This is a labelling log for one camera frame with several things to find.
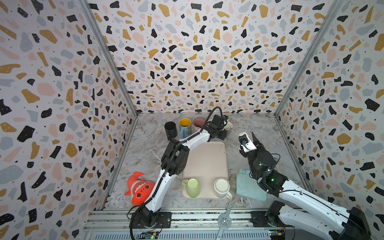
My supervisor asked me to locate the grey mug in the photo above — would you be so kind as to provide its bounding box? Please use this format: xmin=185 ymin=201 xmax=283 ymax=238
xmin=224 ymin=121 xmax=233 ymax=137

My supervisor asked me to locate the pink mug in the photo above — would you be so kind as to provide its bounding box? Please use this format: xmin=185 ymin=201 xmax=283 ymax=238
xmin=193 ymin=118 xmax=206 ymax=132

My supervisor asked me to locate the light blue mug yellow inside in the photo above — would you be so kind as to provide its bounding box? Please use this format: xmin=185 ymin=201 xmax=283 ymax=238
xmin=179 ymin=118 xmax=193 ymax=139

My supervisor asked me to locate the black mug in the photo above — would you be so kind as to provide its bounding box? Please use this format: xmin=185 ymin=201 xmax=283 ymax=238
xmin=164 ymin=122 xmax=178 ymax=141

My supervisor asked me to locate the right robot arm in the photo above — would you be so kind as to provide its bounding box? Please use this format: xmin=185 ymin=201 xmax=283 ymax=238
xmin=239 ymin=132 xmax=371 ymax=240

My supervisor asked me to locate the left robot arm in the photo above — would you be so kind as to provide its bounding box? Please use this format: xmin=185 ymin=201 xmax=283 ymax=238
xmin=131 ymin=114 xmax=228 ymax=227

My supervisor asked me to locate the white mug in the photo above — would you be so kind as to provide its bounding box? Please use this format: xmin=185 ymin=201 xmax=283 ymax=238
xmin=214 ymin=178 xmax=233 ymax=200

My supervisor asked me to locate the light green mug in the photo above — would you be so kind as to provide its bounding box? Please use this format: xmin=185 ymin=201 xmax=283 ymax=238
xmin=182 ymin=178 xmax=201 ymax=198

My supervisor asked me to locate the beige tray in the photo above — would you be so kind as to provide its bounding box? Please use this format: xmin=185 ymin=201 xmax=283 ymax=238
xmin=183 ymin=142 xmax=229 ymax=200

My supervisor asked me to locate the teal cloth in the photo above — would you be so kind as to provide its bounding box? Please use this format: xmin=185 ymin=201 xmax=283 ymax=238
xmin=236 ymin=169 xmax=267 ymax=202

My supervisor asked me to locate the red fish plush toy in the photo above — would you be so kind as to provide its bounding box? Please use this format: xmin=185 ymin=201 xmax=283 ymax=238
xmin=125 ymin=172 xmax=155 ymax=206

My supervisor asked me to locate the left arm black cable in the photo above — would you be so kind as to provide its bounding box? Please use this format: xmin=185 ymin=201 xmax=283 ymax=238
xmin=197 ymin=106 xmax=224 ymax=133

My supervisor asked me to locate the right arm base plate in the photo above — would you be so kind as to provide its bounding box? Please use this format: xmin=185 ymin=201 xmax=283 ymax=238
xmin=250 ymin=211 xmax=292 ymax=228

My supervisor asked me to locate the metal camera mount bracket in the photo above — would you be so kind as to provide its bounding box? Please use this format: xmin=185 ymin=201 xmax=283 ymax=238
xmin=216 ymin=198 xmax=235 ymax=240

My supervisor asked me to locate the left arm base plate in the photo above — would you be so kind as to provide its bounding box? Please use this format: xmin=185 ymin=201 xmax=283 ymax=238
xmin=131 ymin=212 xmax=172 ymax=230

